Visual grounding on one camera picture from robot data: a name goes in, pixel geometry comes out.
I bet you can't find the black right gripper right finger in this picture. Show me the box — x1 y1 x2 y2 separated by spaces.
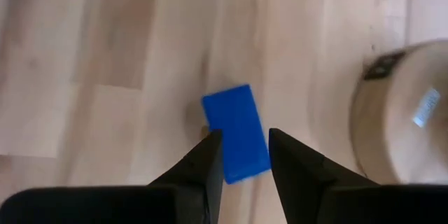
267 127 448 224

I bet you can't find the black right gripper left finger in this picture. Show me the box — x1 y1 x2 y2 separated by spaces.
0 128 225 224

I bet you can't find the blue rectangular box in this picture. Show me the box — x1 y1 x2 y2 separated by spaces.
201 83 272 186

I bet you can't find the white shade wooden table lamp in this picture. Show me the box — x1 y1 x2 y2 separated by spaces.
349 38 448 186

